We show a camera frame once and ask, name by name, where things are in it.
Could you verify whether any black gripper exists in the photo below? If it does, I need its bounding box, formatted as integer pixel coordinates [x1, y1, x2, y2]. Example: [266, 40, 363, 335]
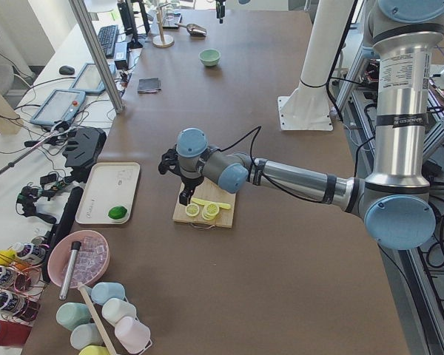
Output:
[178, 175, 204, 206]
[215, 0, 225, 24]

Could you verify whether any green ceramic bowl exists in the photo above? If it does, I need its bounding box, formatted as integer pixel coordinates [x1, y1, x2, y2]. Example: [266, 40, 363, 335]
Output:
[199, 49, 221, 67]

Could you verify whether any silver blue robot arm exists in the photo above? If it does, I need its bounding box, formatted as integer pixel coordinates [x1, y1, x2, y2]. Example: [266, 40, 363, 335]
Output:
[172, 1, 444, 250]

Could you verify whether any pink bowl with ice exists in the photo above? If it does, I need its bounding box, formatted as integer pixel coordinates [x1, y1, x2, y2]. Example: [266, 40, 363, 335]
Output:
[47, 230, 110, 288]

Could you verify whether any yellow plastic knife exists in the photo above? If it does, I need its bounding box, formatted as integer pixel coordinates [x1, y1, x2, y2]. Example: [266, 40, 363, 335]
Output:
[191, 197, 232, 210]

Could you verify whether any single lemon slice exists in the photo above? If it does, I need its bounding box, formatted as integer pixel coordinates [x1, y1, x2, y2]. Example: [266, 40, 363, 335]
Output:
[185, 203, 200, 217]

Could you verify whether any metal scoop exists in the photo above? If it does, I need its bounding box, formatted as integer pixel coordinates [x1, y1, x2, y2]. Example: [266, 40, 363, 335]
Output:
[176, 23, 207, 37]

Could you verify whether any wooden stand with round base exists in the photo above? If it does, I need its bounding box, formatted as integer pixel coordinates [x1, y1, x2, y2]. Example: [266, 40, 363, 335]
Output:
[152, 1, 175, 48]

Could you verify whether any green lime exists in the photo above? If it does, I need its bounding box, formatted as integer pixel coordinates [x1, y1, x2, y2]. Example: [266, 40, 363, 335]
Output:
[107, 205, 128, 220]

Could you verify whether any cream serving tray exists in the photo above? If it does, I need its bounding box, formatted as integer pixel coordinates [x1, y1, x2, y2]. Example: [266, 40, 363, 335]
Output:
[75, 162, 141, 225]

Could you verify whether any grey folded cloth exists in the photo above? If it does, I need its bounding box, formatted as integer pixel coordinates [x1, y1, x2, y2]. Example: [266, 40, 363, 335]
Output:
[137, 78, 161, 94]

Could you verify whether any black power adapter box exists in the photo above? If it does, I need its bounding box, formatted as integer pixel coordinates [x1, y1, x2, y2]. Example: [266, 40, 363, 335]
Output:
[113, 41, 129, 70]

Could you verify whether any black keyboard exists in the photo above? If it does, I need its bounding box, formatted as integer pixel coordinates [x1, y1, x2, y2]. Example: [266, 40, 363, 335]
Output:
[97, 25, 118, 58]

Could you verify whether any black cylinder bar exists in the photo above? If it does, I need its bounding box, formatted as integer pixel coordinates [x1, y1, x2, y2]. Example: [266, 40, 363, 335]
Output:
[41, 186, 84, 283]

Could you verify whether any metal black-capped tube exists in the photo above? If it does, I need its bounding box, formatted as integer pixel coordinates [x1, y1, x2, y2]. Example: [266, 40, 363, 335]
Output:
[58, 241, 81, 300]

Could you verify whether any light blue cup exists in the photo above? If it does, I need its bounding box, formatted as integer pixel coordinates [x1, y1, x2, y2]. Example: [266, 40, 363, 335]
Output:
[91, 282, 126, 305]

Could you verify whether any white cup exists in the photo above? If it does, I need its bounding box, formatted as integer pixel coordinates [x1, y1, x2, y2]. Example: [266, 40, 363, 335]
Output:
[101, 298, 137, 326]

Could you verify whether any wooden stick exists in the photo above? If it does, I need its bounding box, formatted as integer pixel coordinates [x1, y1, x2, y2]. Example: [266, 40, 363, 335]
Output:
[78, 283, 117, 355]

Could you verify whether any far teach pendant tablet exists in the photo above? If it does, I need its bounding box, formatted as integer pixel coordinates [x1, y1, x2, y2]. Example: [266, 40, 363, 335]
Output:
[70, 63, 105, 96]

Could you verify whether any teach pendant tablet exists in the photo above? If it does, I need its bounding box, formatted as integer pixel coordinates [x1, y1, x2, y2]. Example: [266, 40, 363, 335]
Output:
[30, 89, 86, 126]
[70, 63, 105, 96]

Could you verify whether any pink cup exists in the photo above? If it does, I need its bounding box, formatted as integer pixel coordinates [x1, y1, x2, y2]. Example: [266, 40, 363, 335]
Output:
[114, 316, 152, 354]

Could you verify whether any near teach pendant tablet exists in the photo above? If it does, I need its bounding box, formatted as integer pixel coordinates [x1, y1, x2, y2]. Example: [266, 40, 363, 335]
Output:
[30, 89, 86, 126]

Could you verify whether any black computer mouse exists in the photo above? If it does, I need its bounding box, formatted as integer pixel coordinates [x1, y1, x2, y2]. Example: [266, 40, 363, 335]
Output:
[58, 65, 75, 75]

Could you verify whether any mint green cup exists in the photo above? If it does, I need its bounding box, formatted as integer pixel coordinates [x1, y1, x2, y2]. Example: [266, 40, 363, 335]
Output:
[55, 302, 91, 331]

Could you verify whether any pale grey-blue cup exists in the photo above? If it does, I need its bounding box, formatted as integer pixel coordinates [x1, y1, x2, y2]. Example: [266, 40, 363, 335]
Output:
[70, 323, 104, 350]

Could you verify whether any yellow cup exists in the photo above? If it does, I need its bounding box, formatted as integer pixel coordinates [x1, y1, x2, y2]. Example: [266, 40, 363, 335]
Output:
[78, 345, 110, 355]

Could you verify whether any red cup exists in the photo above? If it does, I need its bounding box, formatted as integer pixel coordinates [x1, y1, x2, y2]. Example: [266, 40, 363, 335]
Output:
[0, 320, 32, 348]

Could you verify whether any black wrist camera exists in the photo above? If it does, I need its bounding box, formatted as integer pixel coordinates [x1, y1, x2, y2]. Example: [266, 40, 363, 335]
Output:
[158, 148, 181, 176]

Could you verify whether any black perforated bracket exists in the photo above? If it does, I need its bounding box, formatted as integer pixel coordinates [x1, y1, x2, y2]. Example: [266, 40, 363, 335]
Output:
[62, 127, 107, 169]

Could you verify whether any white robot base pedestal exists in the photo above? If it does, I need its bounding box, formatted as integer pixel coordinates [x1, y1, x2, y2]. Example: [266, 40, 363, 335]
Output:
[277, 0, 357, 131]

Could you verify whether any aluminium frame post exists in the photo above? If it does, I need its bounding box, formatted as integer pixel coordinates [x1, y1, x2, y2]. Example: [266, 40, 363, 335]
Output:
[69, 0, 124, 114]

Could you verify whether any copper wire bottle rack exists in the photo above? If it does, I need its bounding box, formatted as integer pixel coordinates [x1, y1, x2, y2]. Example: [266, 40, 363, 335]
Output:
[0, 242, 49, 325]

